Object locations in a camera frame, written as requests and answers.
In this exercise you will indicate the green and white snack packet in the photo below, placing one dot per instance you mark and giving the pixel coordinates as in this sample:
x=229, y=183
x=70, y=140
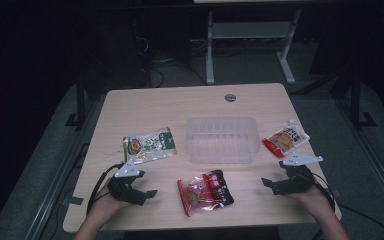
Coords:
x=149, y=145

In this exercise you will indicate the black metal stand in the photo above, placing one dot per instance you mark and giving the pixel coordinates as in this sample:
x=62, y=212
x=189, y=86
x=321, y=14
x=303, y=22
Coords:
x=356, y=100
x=80, y=106

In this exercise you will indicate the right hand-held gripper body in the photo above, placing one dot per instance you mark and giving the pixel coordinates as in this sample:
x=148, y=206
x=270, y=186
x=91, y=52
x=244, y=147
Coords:
x=296, y=181

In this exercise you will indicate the person's right hand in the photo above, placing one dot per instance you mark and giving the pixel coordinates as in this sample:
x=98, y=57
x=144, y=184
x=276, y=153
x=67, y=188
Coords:
x=313, y=200

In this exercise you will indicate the clear plastic container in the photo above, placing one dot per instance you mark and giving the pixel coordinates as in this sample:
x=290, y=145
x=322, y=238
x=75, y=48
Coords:
x=222, y=140

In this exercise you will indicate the red and white snack packet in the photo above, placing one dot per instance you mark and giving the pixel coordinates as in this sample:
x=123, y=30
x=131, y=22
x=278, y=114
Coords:
x=285, y=140

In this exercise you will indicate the person's left hand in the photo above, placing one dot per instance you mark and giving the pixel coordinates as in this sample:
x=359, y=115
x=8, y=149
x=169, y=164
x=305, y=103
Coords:
x=105, y=208

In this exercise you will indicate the white metal table frame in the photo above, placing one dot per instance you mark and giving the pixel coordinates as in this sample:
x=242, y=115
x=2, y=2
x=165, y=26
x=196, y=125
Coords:
x=250, y=30

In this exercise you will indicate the grey round table grommet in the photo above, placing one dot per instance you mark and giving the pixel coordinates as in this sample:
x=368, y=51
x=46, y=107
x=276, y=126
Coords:
x=230, y=98

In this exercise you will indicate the grey tape strip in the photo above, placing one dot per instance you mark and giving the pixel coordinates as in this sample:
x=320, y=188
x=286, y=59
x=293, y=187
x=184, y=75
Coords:
x=73, y=200
x=336, y=193

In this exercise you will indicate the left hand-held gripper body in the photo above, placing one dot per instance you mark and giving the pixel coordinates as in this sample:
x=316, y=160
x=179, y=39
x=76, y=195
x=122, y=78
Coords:
x=123, y=191

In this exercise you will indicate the red and black snack packet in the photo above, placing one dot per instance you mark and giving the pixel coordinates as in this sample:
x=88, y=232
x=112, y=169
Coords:
x=204, y=193

